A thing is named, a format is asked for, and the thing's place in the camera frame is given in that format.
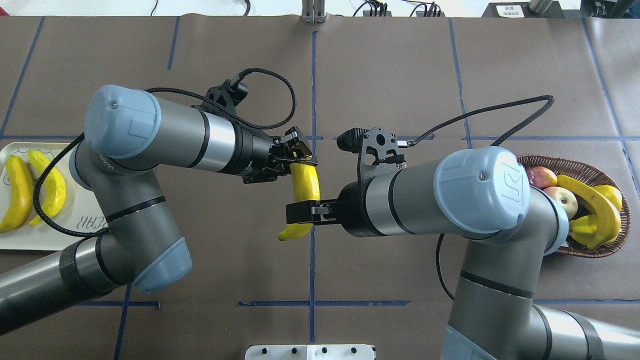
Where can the yellow banana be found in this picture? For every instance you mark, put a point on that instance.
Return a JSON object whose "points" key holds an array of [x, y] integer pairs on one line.
{"points": [[602, 225], [22, 192], [306, 187], [54, 184]]}

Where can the woven wicker basket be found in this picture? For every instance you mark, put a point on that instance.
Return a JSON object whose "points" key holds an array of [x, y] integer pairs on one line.
{"points": [[591, 176]]}

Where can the dark purple fruit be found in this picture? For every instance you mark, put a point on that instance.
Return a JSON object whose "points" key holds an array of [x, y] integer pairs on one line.
{"points": [[541, 177]]}

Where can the pink peach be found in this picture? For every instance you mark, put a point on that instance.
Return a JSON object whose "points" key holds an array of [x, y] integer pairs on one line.
{"points": [[566, 198]]}

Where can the white bear-print tray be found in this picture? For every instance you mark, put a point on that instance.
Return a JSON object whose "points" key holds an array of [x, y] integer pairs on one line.
{"points": [[81, 211]]}

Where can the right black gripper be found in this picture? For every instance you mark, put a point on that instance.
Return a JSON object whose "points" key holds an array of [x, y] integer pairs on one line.
{"points": [[351, 210]]}

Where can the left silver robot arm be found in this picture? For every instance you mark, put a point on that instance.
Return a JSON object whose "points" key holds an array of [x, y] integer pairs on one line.
{"points": [[127, 134]]}

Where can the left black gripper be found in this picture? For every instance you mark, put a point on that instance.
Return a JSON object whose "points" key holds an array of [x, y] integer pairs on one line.
{"points": [[252, 154]]}

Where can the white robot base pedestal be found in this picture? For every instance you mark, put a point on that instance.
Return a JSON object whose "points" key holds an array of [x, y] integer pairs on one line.
{"points": [[350, 351]]}

